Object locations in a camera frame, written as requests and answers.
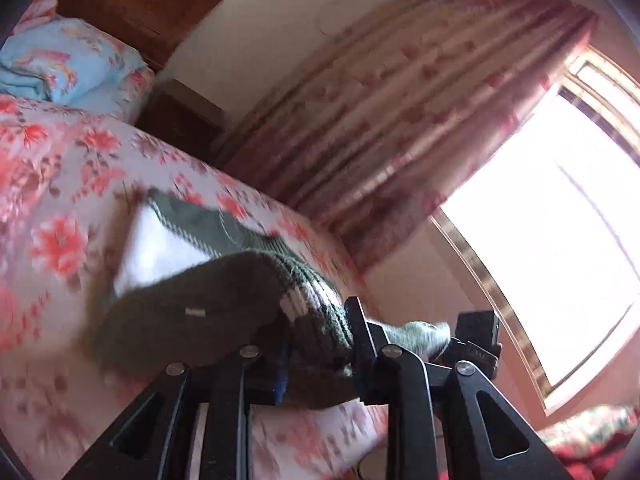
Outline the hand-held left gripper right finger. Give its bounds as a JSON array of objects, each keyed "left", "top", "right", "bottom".
[{"left": 343, "top": 296, "right": 573, "bottom": 480}]

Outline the red green floral cloth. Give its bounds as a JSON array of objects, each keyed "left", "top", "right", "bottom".
[{"left": 537, "top": 404, "right": 640, "bottom": 480}]

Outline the pink floral bed sheet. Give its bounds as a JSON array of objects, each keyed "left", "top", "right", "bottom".
[{"left": 0, "top": 67, "right": 392, "bottom": 480}]

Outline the pink floral curtain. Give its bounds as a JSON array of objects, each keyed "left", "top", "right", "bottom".
[{"left": 212, "top": 0, "right": 600, "bottom": 276}]

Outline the green knitted sweater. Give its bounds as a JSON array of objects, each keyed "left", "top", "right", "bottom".
[{"left": 93, "top": 187, "right": 452, "bottom": 409}]

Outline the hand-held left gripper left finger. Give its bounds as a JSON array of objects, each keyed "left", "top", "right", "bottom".
[{"left": 64, "top": 345, "right": 292, "bottom": 480}]

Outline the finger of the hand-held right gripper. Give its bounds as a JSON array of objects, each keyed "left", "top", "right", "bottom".
[{"left": 449, "top": 311, "right": 503, "bottom": 380}]

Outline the blue floral folded quilt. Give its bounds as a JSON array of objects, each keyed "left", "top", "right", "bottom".
[{"left": 0, "top": 15, "right": 150, "bottom": 111}]

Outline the large carved wooden headboard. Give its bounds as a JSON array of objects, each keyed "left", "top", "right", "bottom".
[{"left": 41, "top": 0, "right": 224, "bottom": 74}]

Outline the dark wooden nightstand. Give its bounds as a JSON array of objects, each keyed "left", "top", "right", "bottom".
[{"left": 135, "top": 79, "right": 232, "bottom": 165}]

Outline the window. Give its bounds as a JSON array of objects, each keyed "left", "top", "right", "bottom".
[{"left": 431, "top": 45, "right": 640, "bottom": 416}]

